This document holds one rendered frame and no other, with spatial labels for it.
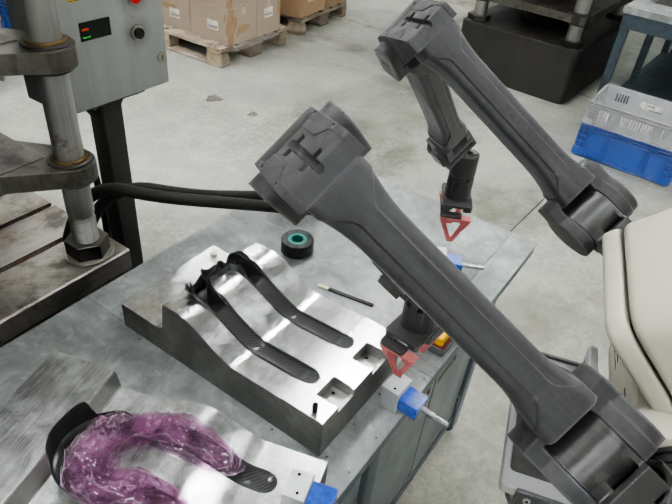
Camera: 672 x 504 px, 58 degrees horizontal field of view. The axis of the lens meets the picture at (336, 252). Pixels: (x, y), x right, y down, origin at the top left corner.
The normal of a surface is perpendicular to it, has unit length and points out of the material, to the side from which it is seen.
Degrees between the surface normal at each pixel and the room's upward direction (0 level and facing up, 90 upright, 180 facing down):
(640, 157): 91
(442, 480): 0
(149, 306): 0
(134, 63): 90
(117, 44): 90
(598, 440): 44
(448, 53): 61
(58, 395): 0
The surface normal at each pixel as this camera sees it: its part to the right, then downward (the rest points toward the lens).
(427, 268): 0.09, 0.16
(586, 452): -0.31, -0.24
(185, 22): -0.55, 0.47
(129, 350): 0.08, -0.79
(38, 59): 0.30, 0.60
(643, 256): -0.58, -0.76
